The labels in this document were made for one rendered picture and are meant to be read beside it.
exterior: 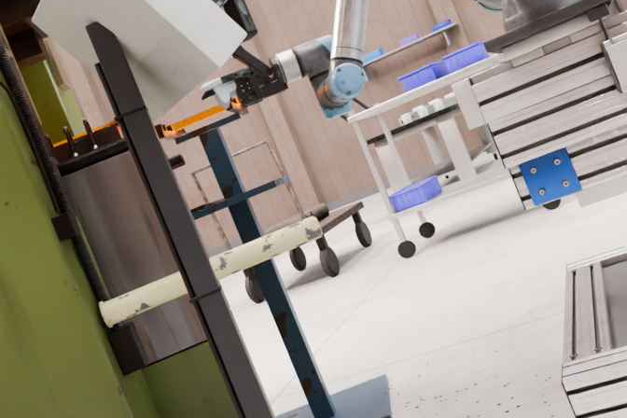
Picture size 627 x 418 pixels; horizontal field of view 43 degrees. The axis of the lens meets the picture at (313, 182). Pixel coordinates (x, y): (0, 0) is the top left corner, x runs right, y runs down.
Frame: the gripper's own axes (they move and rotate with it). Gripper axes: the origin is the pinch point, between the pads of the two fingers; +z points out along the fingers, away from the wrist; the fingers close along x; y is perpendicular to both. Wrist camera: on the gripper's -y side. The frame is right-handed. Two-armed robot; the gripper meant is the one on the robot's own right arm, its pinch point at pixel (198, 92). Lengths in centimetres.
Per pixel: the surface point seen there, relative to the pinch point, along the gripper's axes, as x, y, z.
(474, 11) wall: 917, -95, -424
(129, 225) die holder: -15.9, 23.5, 24.9
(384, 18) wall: 971, -142, -312
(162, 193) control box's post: -60, 22, 12
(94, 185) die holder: -15.9, 12.6, 28.4
